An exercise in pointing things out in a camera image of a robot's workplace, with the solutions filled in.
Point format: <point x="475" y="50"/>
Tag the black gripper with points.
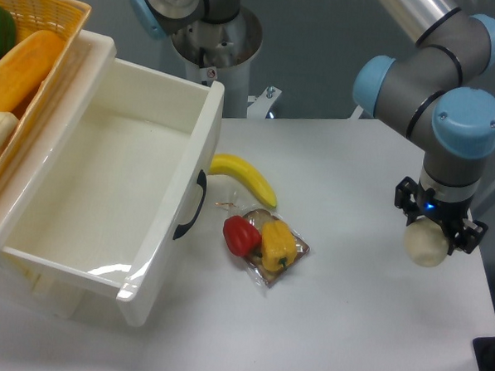
<point x="445" y="205"/>

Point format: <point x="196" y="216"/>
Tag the pale beige pear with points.
<point x="425" y="243"/>

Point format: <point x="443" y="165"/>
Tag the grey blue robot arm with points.
<point x="428" y="100"/>

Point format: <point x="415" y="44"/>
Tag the open upper white drawer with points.
<point x="129" y="180"/>

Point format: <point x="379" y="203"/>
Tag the black device at table edge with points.
<point x="484" y="349"/>

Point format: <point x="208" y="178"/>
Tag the yellow bell pepper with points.
<point x="278" y="248"/>

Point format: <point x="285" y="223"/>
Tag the bagged brown bread slice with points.
<point x="258" y="215"/>

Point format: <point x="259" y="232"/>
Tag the red bell pepper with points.
<point x="241" y="236"/>

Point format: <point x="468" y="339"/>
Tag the yellow banana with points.
<point x="245" y="173"/>

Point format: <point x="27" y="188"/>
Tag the orange baguette loaf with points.
<point x="26" y="66"/>

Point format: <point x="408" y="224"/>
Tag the yellow woven basket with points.
<point x="64" y="17"/>

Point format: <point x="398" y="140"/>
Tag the green bell pepper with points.
<point x="8" y="32"/>

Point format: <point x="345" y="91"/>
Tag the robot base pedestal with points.
<point x="217" y="40"/>

